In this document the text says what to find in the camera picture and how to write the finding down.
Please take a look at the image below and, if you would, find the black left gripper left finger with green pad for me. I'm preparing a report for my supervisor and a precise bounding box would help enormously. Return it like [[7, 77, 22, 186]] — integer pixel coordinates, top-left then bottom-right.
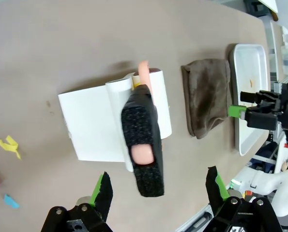
[[44, 171, 114, 232]]

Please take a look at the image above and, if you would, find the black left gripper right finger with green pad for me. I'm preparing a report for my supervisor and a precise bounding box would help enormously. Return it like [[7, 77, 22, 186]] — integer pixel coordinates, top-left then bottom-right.
[[205, 165, 284, 232]]

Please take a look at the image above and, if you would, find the pink lint roller black grip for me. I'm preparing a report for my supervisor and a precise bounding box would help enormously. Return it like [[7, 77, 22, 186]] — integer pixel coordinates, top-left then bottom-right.
[[121, 60, 173, 198]]

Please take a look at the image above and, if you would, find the yellow paper scrap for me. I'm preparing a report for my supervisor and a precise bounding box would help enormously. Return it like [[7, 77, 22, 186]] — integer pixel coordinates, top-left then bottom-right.
[[0, 135, 22, 160]]

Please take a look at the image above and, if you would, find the white tray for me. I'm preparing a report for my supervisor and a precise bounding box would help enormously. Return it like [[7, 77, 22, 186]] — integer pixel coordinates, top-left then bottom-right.
[[228, 43, 272, 157]]

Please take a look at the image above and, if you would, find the brown folded cloth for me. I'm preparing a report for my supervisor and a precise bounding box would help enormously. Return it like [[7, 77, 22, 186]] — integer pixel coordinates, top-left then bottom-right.
[[181, 58, 232, 140]]

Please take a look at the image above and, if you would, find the white lint roller cover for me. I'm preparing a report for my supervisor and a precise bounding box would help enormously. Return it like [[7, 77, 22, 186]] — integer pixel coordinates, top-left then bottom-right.
[[58, 74, 135, 173]]

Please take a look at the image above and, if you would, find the blue paper scrap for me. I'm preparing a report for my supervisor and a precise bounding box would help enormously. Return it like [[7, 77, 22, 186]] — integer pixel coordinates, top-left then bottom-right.
[[3, 193, 20, 209]]

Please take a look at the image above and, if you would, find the white board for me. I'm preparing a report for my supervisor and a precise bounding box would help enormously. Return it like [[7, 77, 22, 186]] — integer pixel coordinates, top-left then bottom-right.
[[258, 0, 279, 15]]

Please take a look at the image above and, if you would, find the aluminium frame rail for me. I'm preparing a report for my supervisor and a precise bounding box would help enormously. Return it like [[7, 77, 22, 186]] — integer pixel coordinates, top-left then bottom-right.
[[175, 204, 213, 232]]

